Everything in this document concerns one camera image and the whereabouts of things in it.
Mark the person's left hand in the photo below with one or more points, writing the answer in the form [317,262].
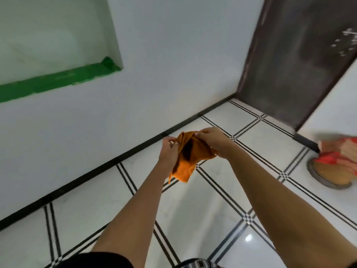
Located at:
[168,154]

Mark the person's right hand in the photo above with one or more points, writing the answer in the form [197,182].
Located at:
[216,142]

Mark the person's right thumb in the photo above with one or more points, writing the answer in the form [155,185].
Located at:
[201,136]

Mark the person's left thumb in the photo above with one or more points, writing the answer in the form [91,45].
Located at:
[175,146]

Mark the orange cloth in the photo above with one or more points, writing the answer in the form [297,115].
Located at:
[189,156]

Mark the person's right forearm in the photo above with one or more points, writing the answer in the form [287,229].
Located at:
[281,214]

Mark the person's left forearm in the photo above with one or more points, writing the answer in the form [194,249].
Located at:
[134,217]

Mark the person's checkered shorts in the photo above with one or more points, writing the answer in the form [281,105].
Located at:
[196,263]

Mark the dark brown door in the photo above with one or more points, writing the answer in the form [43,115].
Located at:
[298,58]

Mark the red patterned cloth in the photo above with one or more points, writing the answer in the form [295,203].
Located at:
[339,153]

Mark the green wall niche ledge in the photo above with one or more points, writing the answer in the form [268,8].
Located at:
[55,80]

